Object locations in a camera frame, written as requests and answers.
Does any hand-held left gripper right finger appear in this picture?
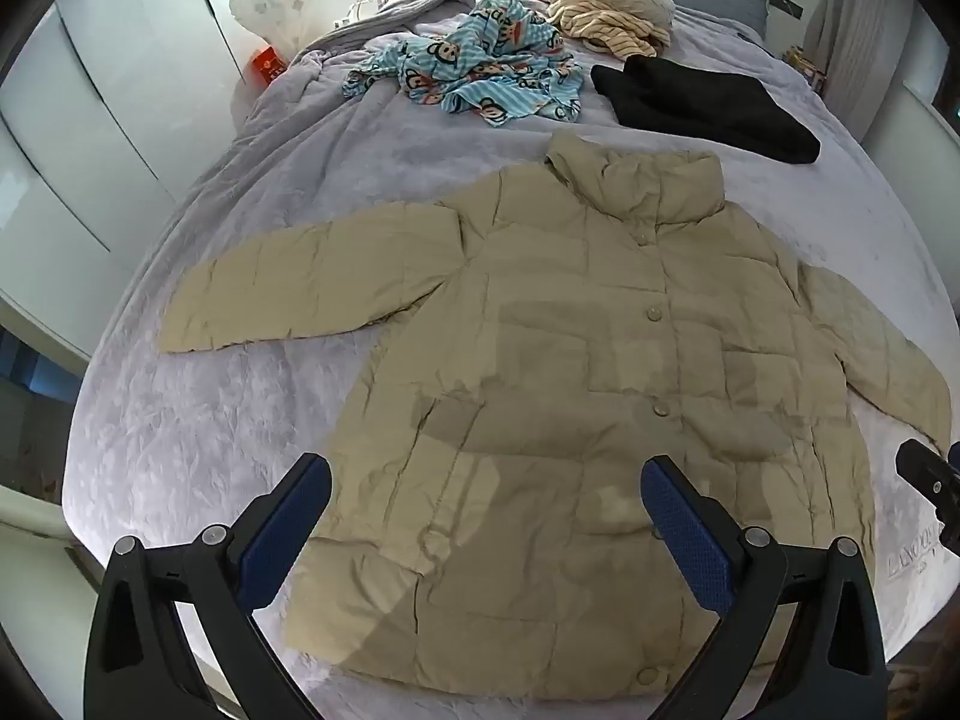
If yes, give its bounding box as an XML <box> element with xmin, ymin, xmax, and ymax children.
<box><xmin>640</xmin><ymin>453</ymin><xmax>890</xmax><ymax>720</ymax></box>

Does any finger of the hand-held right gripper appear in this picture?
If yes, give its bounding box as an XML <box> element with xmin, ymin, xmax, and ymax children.
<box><xmin>896</xmin><ymin>438</ymin><xmax>960</xmax><ymax>523</ymax></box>

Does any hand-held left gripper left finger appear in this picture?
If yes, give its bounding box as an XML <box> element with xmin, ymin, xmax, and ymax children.
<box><xmin>84</xmin><ymin>453</ymin><xmax>333</xmax><ymax>720</ymax></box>

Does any beige puffer jacket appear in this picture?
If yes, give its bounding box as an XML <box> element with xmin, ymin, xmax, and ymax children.
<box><xmin>157</xmin><ymin>130</ymin><xmax>953</xmax><ymax>704</ymax></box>

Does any black garment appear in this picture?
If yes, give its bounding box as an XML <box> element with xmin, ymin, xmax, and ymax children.
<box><xmin>591</xmin><ymin>55</ymin><xmax>822</xmax><ymax>166</ymax></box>

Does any colourful small box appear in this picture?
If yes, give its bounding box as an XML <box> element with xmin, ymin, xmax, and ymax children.
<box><xmin>784</xmin><ymin>45</ymin><xmax>828</xmax><ymax>93</ymax></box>

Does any red box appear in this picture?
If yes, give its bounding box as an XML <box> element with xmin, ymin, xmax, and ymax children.
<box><xmin>250</xmin><ymin>46</ymin><xmax>290</xmax><ymax>84</ymax></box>

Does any white wardrobe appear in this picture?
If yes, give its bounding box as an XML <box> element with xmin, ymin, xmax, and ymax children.
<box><xmin>0</xmin><ymin>0</ymin><xmax>260</xmax><ymax>305</ymax></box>

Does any grey pleated curtain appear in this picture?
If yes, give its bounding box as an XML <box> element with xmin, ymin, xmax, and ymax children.
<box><xmin>812</xmin><ymin>0</ymin><xmax>905</xmax><ymax>100</ymax></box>

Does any blue cartoon print pajamas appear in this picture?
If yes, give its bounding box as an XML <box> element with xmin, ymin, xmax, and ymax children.
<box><xmin>343</xmin><ymin>0</ymin><xmax>586</xmax><ymax>125</ymax></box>

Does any cream striped garment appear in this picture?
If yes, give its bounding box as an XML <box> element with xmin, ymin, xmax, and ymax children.
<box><xmin>525</xmin><ymin>0</ymin><xmax>672</xmax><ymax>59</ymax></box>

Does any white plastic bag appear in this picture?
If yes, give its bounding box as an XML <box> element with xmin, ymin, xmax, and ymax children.
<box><xmin>229</xmin><ymin>0</ymin><xmax>321</xmax><ymax>55</ymax></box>

